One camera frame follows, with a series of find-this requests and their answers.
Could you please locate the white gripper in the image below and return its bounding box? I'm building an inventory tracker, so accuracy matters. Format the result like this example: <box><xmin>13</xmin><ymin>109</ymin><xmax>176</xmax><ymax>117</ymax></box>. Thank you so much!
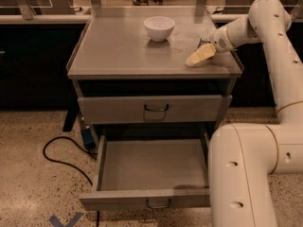
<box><xmin>186</xmin><ymin>27</ymin><xmax>234</xmax><ymax>67</ymax></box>

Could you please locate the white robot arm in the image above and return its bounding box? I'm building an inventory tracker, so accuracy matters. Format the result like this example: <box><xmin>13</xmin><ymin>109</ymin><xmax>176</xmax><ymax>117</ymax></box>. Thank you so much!
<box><xmin>186</xmin><ymin>0</ymin><xmax>303</xmax><ymax>227</ymax></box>

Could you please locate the upper grey drawer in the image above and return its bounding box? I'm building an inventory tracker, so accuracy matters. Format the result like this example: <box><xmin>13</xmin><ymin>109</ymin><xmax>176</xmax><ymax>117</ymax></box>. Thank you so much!
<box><xmin>78</xmin><ymin>95</ymin><xmax>232</xmax><ymax>124</ymax></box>

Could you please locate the grey metal drawer cabinet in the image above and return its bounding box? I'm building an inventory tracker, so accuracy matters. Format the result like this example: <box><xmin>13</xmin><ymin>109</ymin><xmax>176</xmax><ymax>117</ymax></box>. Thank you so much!
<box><xmin>65</xmin><ymin>5</ymin><xmax>245</xmax><ymax>144</ymax></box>

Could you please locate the open grey middle drawer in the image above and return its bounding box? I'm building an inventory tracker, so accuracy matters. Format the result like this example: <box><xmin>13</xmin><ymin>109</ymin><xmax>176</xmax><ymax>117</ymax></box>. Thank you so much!
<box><xmin>80</xmin><ymin>136</ymin><xmax>210</xmax><ymax>211</ymax></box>

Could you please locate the white ceramic bowl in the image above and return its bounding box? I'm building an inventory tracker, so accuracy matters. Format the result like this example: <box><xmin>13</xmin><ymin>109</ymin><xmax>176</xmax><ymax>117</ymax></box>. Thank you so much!
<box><xmin>144</xmin><ymin>16</ymin><xmax>175</xmax><ymax>42</ymax></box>

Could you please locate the blue power adapter box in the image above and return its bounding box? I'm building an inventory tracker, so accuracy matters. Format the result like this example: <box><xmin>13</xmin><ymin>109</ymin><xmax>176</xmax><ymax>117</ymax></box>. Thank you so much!
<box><xmin>80</xmin><ymin>129</ymin><xmax>96</xmax><ymax>150</ymax></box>

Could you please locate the black floor cable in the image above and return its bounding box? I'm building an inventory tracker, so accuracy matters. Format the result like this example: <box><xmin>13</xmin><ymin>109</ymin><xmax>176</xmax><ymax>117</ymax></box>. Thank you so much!
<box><xmin>42</xmin><ymin>136</ymin><xmax>98</xmax><ymax>187</ymax></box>

